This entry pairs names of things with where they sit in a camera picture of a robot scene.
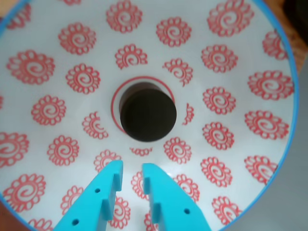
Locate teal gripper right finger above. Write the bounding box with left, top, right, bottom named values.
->
left=141, top=163, right=213, bottom=231

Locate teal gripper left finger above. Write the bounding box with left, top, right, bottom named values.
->
left=53, top=160, right=124, bottom=231

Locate black cylinder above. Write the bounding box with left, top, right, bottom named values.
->
left=119, top=81, right=178, bottom=142

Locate white bowl red flower pattern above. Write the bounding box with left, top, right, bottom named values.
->
left=0, top=0, right=300, bottom=231

